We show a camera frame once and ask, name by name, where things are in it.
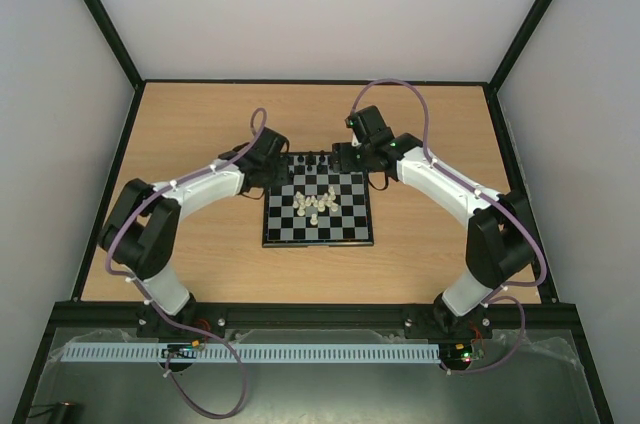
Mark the folding black white chessboard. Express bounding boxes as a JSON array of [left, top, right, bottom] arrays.
[[262, 152, 374, 248]]

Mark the light blue slotted cable duct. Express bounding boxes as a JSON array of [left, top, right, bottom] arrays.
[[60, 342, 441, 364]]

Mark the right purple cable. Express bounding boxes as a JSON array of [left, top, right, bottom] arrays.
[[349, 77, 550, 376]]

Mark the black cylinder on lower shelf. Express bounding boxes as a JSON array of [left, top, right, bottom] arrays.
[[46, 402, 78, 424]]

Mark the black aluminium mounting rail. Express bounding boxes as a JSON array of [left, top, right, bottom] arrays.
[[47, 301, 584, 342]]

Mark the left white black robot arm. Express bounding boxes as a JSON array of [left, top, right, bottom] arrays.
[[98, 127, 289, 334]]

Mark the black bishop at c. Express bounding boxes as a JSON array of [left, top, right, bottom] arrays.
[[318, 151, 329, 166]]

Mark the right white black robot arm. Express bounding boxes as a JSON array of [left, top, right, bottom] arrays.
[[331, 106, 543, 336]]

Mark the black enclosure frame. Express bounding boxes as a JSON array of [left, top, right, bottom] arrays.
[[13, 0, 613, 423]]

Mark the pile of white chess pieces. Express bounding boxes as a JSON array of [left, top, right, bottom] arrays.
[[291, 186, 340, 216]]

